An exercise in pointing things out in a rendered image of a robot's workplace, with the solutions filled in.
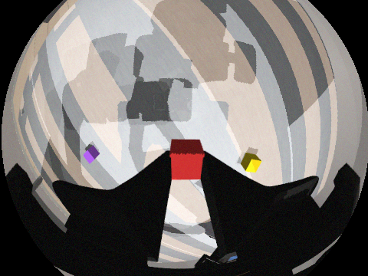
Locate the yellow block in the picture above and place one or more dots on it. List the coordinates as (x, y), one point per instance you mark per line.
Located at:
(250, 162)

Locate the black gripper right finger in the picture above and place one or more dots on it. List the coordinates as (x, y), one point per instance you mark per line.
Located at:
(238, 205)

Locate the red block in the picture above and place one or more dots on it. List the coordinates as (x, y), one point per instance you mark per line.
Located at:
(187, 157)

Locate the purple cube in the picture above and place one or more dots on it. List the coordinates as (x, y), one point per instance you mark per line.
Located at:
(91, 154)

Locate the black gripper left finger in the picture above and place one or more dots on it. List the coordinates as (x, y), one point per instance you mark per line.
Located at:
(137, 207)

